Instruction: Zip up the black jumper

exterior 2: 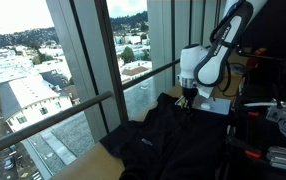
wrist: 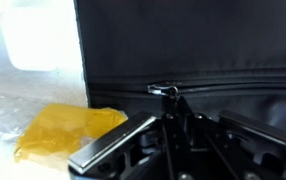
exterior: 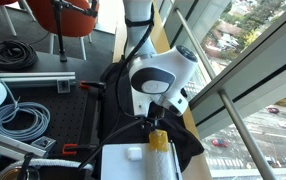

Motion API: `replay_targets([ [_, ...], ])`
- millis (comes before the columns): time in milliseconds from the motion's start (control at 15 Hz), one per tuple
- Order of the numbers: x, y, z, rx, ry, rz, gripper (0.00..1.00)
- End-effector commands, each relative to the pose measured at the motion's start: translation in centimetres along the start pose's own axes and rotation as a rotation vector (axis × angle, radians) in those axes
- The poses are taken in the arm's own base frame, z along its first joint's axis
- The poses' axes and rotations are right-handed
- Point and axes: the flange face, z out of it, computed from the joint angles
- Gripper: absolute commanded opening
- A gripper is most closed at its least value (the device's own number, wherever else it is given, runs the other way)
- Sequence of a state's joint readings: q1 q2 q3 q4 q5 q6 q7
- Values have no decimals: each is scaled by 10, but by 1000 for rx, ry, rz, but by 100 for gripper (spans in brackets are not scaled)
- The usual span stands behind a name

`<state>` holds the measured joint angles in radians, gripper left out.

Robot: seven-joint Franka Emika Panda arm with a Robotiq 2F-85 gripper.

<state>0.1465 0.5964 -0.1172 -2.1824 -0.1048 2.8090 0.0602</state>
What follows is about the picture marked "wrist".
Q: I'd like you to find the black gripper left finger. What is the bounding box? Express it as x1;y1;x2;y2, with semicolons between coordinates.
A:
68;112;156;174

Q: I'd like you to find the black fleece jumper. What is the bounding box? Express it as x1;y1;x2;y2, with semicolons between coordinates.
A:
74;0;286;130

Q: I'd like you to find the small white block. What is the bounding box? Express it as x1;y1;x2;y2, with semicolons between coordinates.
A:
1;7;70;71

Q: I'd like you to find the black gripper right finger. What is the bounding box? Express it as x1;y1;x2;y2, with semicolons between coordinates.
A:
218;109;286;155

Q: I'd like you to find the yellow tape piece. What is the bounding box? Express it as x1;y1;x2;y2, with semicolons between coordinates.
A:
14;103;128;162

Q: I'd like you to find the silver zipper pull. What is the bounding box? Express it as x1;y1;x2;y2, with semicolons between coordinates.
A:
148;84;178;97

